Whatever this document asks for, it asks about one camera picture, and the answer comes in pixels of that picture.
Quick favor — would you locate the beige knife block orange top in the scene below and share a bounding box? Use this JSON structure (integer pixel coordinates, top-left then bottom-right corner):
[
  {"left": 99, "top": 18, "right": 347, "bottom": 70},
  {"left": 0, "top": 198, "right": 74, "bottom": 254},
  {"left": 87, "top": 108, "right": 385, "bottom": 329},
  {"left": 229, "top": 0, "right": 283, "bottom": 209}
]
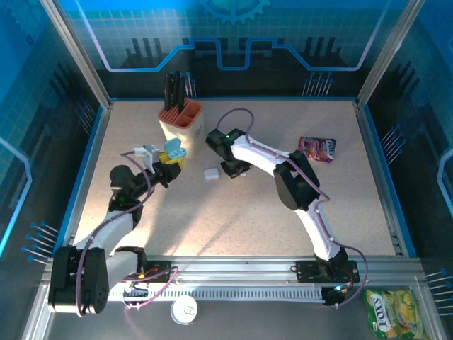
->
[{"left": 157, "top": 98, "right": 205, "bottom": 159}]

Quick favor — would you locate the purple candy bag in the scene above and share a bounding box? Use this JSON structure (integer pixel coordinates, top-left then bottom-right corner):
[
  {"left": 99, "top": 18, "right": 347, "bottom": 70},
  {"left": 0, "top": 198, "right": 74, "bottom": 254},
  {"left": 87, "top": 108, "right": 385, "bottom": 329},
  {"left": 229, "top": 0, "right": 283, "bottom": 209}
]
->
[{"left": 298, "top": 136, "right": 337, "bottom": 164}]

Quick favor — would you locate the white round lid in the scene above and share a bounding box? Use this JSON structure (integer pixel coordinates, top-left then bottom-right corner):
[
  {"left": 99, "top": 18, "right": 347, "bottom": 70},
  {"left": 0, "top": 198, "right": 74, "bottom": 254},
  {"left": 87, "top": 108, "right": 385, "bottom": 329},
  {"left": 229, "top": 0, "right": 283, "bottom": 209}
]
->
[{"left": 170, "top": 295, "right": 199, "bottom": 325}]

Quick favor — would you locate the black controller box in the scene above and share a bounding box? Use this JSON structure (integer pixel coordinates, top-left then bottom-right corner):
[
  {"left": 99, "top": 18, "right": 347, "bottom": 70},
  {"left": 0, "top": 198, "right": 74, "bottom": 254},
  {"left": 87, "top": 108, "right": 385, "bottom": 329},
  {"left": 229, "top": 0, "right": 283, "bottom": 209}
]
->
[{"left": 322, "top": 285, "right": 346, "bottom": 307}]

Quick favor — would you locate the yellow green candy bag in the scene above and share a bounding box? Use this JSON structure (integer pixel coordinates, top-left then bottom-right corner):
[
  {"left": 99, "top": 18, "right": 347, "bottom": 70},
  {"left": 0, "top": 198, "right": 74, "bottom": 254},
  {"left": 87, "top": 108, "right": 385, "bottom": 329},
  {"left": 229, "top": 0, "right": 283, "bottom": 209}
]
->
[{"left": 364, "top": 288, "right": 428, "bottom": 340}]

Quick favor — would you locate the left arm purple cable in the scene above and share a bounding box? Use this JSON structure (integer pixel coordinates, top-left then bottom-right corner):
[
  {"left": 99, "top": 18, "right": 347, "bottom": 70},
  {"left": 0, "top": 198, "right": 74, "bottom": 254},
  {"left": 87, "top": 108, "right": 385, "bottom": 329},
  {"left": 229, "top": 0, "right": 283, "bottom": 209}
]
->
[{"left": 76, "top": 151, "right": 178, "bottom": 317}]

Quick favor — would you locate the aluminium side rail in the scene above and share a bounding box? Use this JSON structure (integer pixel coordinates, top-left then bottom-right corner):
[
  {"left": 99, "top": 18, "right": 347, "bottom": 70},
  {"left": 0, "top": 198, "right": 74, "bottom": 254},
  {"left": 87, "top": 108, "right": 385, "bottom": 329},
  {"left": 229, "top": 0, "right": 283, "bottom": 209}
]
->
[
  {"left": 52, "top": 101, "right": 115, "bottom": 258},
  {"left": 355, "top": 101, "right": 417, "bottom": 258}
]

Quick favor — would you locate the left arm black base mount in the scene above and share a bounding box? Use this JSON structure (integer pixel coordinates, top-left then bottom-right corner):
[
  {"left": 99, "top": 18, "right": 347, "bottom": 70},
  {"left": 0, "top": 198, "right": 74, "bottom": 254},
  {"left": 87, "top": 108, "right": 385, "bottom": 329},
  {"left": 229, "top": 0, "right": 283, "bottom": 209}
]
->
[{"left": 120, "top": 260, "right": 175, "bottom": 284}]

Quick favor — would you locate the long aluminium base rail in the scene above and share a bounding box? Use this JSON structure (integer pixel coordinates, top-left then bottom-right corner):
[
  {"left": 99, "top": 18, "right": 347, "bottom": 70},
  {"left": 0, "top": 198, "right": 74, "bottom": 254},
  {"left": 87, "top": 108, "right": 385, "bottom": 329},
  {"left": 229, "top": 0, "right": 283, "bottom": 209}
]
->
[{"left": 42, "top": 255, "right": 425, "bottom": 284}]

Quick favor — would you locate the aluminium frame post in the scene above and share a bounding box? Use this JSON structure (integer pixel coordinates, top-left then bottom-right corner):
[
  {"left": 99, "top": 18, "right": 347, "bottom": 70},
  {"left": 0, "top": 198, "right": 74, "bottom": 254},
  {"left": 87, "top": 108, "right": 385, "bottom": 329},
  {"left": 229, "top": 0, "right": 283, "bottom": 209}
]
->
[
  {"left": 355, "top": 0, "right": 425, "bottom": 107},
  {"left": 38, "top": 0, "right": 114, "bottom": 109}
]

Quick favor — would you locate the white slotted cable duct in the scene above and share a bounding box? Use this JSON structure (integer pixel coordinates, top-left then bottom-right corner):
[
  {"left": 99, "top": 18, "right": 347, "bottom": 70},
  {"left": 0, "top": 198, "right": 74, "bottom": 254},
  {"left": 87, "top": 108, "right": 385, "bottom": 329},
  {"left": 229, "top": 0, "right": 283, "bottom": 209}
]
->
[{"left": 105, "top": 285, "right": 326, "bottom": 302}]

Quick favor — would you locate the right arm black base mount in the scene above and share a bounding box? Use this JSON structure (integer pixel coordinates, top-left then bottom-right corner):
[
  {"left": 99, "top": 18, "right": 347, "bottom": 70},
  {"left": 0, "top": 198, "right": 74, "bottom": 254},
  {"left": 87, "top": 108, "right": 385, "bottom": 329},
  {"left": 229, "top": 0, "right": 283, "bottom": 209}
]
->
[{"left": 295, "top": 260, "right": 360, "bottom": 284}]

